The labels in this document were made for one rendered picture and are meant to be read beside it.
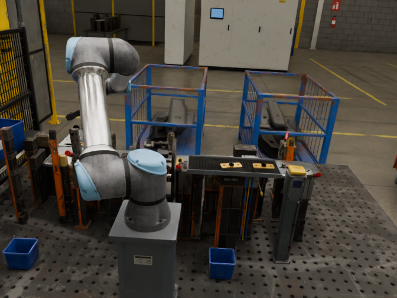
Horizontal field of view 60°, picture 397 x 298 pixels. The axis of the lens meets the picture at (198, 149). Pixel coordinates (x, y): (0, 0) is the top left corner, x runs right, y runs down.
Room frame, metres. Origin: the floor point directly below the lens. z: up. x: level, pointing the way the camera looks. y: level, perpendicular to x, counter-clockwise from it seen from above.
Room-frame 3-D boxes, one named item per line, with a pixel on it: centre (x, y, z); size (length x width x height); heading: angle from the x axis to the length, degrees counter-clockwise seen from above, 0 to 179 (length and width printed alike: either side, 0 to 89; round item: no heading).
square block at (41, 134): (1.70, 0.83, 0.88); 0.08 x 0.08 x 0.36; 1
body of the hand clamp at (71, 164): (1.41, 0.55, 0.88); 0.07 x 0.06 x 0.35; 1
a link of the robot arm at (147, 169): (0.94, 0.16, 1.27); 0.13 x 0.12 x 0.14; 111
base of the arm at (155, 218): (0.94, 0.15, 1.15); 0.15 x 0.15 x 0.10
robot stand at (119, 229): (0.94, 0.15, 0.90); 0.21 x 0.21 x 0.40; 89
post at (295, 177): (1.25, -0.40, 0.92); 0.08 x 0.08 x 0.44; 1
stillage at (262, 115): (3.88, -0.94, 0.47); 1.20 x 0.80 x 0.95; 0
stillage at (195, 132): (3.94, 0.36, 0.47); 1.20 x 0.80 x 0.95; 178
